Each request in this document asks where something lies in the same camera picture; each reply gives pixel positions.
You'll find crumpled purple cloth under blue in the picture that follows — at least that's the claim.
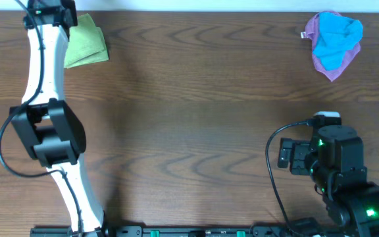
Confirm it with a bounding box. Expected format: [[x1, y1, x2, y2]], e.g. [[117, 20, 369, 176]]
[[301, 11, 360, 82]]

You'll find light green microfiber cloth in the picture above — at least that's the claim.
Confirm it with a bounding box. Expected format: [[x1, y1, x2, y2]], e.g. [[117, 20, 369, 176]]
[[63, 13, 107, 66]]

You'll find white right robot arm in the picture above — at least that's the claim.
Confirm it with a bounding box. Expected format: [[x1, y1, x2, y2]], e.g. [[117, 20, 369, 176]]
[[278, 125, 379, 236]]

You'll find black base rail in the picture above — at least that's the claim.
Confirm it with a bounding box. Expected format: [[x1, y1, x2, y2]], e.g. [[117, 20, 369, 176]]
[[30, 224, 328, 237]]

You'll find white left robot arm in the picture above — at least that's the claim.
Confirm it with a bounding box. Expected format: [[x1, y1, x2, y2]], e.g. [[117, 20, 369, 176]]
[[0, 1, 109, 236]]

